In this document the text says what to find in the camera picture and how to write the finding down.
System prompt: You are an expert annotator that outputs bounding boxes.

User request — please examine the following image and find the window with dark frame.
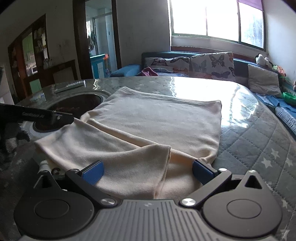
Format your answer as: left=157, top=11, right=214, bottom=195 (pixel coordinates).
left=169, top=1, right=265, bottom=50

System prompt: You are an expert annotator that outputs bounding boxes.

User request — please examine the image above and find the dark wooden shelf cabinet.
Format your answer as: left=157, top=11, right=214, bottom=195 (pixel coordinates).
left=8, top=15, right=49, bottom=100

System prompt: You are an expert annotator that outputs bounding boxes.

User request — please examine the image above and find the square butterfly print cushion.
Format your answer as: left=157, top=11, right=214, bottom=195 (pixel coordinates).
left=190, top=52, right=235, bottom=81

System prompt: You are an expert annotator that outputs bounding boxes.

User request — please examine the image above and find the grey plain cushion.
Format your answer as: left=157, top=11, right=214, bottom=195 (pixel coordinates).
left=248, top=64, right=282, bottom=97

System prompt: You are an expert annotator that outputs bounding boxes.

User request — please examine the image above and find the black round induction cooktop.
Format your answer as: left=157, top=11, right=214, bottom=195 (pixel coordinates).
left=33, top=94, right=103, bottom=133

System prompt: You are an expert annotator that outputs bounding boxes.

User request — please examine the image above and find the cream knit garment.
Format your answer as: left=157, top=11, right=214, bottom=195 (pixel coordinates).
left=35, top=87, right=222, bottom=200

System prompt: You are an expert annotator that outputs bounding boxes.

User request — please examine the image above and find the green plastic bowl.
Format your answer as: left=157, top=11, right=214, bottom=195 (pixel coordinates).
left=282, top=92, right=296, bottom=106

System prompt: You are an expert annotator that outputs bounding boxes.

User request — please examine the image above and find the light blue child cabinet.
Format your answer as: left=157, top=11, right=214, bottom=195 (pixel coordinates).
left=90, top=54, right=110, bottom=79

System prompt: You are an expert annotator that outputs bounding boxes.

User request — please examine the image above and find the quilted star table cover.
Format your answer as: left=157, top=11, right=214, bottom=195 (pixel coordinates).
left=1, top=77, right=295, bottom=240

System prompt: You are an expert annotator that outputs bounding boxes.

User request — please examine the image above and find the long butterfly print pillow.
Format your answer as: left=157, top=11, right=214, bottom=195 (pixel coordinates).
left=144, top=57, right=190, bottom=77

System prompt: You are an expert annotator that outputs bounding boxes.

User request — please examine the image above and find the silver remote control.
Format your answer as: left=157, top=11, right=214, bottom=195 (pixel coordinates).
left=55, top=80, right=86, bottom=93

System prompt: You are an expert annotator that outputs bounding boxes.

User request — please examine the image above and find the blue corner sofa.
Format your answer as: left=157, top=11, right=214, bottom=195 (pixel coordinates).
left=111, top=52, right=295, bottom=133

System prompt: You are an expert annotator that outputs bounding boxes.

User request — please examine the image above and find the panda plush toy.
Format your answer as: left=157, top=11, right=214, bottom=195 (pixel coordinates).
left=255, top=54, right=273, bottom=69

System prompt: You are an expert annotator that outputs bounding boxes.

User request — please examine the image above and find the pink crumpled clothing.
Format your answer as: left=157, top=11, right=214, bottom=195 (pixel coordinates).
left=137, top=67, right=158, bottom=77

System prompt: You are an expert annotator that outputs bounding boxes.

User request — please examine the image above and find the small card packet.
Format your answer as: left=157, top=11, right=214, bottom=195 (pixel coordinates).
left=30, top=92, right=46, bottom=102

